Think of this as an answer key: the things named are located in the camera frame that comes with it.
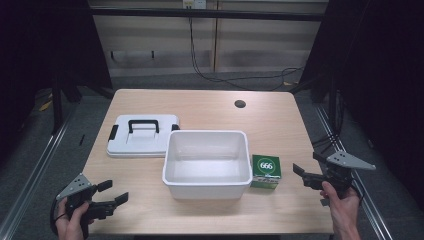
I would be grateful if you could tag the person's left hand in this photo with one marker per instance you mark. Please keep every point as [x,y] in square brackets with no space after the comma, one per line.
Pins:
[70,228]

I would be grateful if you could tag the black curtain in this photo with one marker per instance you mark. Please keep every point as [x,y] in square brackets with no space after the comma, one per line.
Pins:
[383,66]
[40,50]

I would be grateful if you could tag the white wall socket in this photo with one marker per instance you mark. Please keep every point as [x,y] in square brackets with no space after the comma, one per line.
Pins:
[194,4]

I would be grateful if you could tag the white plastic storage bin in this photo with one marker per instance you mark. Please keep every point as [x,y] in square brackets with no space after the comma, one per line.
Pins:
[206,156]

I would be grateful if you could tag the small black stick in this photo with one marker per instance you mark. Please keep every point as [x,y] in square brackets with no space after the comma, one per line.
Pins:
[82,140]

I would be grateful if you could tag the black horizontal frame bar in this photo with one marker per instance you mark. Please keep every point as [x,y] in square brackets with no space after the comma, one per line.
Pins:
[206,14]

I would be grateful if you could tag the green cardboard box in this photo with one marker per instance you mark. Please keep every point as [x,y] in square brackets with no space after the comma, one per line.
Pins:
[265,168]

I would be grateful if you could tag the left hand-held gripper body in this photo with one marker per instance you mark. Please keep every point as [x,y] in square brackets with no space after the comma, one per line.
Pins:
[76,188]

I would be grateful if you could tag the person's right hand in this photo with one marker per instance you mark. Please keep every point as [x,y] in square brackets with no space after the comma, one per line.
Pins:
[341,210]

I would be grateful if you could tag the metal floor rail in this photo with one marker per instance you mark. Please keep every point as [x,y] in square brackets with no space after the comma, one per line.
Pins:
[30,186]
[370,200]

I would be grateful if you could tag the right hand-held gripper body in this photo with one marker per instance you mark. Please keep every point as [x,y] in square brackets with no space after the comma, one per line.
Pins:
[338,173]

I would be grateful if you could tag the black stand post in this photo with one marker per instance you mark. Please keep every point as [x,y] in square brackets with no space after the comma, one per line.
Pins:
[333,106]
[57,106]

